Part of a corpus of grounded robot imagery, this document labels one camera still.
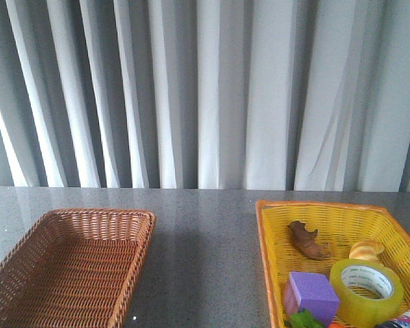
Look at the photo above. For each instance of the yellow tape roll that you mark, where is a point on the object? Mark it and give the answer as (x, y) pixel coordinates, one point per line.
(369, 292)

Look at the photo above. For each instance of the white pleated curtain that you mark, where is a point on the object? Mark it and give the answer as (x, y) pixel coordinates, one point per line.
(268, 95)

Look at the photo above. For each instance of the brown toy animal figure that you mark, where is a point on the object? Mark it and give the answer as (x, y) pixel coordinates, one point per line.
(305, 241)

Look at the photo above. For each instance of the yellow plastic woven basket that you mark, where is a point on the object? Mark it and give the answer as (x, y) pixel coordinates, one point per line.
(339, 226)

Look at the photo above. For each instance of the purple foam cube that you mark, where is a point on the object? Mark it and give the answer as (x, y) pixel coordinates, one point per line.
(313, 292)

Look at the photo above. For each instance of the brown wicker basket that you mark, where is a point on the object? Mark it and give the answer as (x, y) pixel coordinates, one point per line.
(75, 267)

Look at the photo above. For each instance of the toy croissant bread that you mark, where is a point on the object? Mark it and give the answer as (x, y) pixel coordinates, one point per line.
(367, 250)

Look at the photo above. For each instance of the green toy leaf vegetable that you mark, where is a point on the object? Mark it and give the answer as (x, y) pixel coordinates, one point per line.
(303, 319)

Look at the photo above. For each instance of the orange toy carrot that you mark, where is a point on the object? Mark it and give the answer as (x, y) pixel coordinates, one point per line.
(336, 325)

